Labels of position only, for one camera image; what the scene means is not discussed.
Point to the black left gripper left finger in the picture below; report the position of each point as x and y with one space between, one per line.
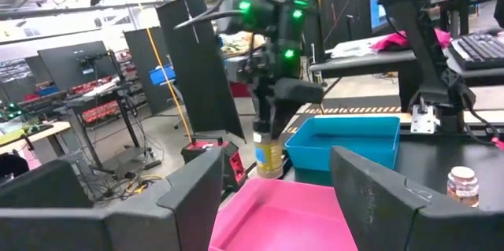
118 231

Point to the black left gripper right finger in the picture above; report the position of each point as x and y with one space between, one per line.
393 219

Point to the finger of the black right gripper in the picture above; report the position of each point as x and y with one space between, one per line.
262 103
295 91

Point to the black-lid spice jar yellow label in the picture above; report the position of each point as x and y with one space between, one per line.
267 156

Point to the white-lid pink salt jar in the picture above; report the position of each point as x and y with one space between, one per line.
462 188

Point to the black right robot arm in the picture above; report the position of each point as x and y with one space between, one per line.
417 46

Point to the red storage crate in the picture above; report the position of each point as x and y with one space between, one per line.
240 89

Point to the grey desk with cloth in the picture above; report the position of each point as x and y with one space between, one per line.
354 64

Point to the blue plastic bin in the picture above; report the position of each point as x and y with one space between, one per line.
311 156

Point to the tall black partition panel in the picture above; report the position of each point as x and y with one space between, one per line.
197 78

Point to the clear plastic bag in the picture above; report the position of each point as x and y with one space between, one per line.
352 49

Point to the red and black toolbox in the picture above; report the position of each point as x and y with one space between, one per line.
204 146

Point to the blue storage crate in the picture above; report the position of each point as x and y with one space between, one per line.
161 74

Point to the pink cloth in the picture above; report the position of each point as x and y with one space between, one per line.
388 40

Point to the monitor with lit screen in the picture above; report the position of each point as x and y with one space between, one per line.
377 15

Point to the pink plastic bin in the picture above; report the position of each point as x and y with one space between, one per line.
275 219

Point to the light wooden table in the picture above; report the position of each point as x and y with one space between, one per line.
47 130

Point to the short black partition panel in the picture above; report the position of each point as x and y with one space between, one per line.
141 58

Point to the black standing desk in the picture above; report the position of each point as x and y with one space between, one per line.
94 100

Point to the grey desk with keyboard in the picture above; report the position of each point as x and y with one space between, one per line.
484 74

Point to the black backlit keyboard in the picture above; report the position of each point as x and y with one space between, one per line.
478 50

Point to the white mounting bracket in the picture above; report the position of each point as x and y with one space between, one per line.
423 121

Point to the black monitor with mount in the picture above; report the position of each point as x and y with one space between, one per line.
67 66

